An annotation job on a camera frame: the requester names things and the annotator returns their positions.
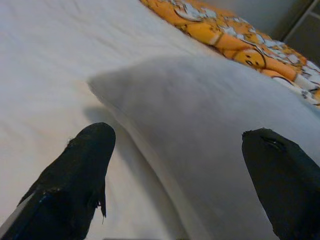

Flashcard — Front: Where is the yellow cartoon egg quilt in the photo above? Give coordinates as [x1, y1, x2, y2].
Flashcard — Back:
[139, 0, 320, 108]

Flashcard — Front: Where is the white quilted mattress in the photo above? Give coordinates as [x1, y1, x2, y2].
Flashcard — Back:
[0, 0, 216, 240]

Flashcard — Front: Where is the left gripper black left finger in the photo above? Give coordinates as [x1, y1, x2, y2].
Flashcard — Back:
[0, 121, 117, 240]

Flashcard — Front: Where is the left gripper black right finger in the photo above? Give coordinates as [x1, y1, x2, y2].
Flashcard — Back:
[241, 127, 320, 240]

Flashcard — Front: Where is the dark cabinet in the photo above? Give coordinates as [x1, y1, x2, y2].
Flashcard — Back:
[274, 0, 320, 66]

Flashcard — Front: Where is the grey pillow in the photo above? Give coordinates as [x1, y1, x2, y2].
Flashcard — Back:
[87, 55, 320, 240]

